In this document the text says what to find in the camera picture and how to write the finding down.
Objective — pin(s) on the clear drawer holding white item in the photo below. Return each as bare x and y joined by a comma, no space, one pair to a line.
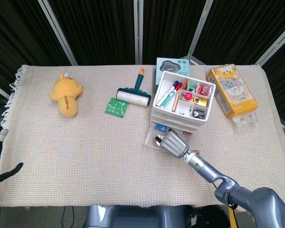
171,123

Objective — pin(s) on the beige woven tablecloth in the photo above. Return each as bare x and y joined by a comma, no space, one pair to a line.
97,154

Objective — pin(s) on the teal product box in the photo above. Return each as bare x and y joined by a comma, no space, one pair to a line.
172,65

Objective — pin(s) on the white desktop drawer organizer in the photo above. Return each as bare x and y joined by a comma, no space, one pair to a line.
165,88

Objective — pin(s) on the grey robot torso base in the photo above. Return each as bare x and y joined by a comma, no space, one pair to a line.
133,217

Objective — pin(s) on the brass padlock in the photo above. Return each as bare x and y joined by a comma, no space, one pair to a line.
202,102

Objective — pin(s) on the yellow cat print tissue pack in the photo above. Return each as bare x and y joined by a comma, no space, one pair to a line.
235,92

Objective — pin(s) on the clear drawer with round knob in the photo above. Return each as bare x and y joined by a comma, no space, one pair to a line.
150,141

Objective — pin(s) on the blue cap whiteboard marker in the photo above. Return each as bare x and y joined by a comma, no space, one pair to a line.
167,93

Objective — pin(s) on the clear drawer holding dark items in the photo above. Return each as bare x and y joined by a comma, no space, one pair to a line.
175,116

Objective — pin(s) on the pink round item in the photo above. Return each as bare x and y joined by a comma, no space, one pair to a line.
187,96

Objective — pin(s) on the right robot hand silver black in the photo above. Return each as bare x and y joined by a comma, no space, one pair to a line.
175,145

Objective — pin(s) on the wooden stick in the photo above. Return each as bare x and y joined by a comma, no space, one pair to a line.
175,103

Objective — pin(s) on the black folding screen partition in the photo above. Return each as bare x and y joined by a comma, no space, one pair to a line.
97,31

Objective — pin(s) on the red cap whiteboard marker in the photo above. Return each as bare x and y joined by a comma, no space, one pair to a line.
172,96

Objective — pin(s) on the black trash bin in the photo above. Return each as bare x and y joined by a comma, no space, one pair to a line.
204,218

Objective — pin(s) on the yellow plush toy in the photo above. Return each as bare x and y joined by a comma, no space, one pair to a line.
66,95

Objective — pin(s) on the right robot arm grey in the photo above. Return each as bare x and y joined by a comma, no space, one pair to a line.
247,194

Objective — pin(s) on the blue packet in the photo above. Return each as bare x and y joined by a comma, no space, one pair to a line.
161,127

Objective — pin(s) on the green sachet packet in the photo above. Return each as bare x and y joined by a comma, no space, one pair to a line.
116,107

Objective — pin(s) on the black binder clips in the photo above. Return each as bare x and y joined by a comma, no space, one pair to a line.
198,114

